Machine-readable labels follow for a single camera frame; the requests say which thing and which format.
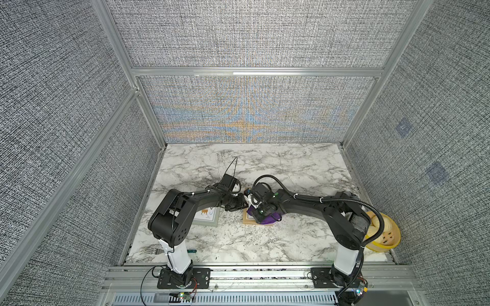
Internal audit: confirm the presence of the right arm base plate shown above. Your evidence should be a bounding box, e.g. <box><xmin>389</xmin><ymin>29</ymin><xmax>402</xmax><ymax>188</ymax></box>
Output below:
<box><xmin>308</xmin><ymin>267</ymin><xmax>349</xmax><ymax>289</ymax></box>

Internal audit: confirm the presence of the aluminium front rail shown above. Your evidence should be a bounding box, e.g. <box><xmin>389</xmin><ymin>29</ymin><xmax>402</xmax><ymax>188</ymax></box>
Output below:
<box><xmin>102</xmin><ymin>262</ymin><xmax>422</xmax><ymax>293</ymax></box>

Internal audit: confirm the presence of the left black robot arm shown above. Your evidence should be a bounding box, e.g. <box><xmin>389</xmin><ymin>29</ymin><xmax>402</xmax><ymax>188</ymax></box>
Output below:
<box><xmin>148</xmin><ymin>186</ymin><xmax>248</xmax><ymax>288</ymax></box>

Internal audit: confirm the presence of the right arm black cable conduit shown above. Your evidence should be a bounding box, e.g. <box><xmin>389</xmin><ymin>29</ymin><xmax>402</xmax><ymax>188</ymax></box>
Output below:
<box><xmin>252</xmin><ymin>175</ymin><xmax>385</xmax><ymax>269</ymax></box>

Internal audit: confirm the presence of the green handled fork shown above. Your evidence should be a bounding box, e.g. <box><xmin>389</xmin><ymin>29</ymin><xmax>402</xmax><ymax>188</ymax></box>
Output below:
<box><xmin>144</xmin><ymin>247</ymin><xmax>197</xmax><ymax>256</ymax></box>

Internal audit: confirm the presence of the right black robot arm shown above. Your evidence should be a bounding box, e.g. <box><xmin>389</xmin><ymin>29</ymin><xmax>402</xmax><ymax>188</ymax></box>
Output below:
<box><xmin>244</xmin><ymin>183</ymin><xmax>371</xmax><ymax>288</ymax></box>

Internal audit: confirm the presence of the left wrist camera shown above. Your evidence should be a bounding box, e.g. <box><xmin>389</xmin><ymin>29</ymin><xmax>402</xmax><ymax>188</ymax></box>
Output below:
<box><xmin>218</xmin><ymin>173</ymin><xmax>237</xmax><ymax>192</ymax></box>

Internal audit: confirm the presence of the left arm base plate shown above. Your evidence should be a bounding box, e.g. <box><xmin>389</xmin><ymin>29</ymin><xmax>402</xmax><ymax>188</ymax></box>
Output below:
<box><xmin>157</xmin><ymin>267</ymin><xmax>211</xmax><ymax>289</ymax></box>

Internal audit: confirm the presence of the light wooden picture frame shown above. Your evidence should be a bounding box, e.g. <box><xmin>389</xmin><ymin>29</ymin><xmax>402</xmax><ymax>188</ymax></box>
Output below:
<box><xmin>242</xmin><ymin>210</ymin><xmax>261</xmax><ymax>225</ymax></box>

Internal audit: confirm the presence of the purple cloth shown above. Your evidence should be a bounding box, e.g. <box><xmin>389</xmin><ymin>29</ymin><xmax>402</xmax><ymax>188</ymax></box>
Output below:
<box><xmin>247</xmin><ymin>206</ymin><xmax>282</xmax><ymax>225</ymax></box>

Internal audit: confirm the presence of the grey green picture frame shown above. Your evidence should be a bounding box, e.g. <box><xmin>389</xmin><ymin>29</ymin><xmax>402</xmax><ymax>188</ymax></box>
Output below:
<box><xmin>193</xmin><ymin>207</ymin><xmax>221</xmax><ymax>227</ymax></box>

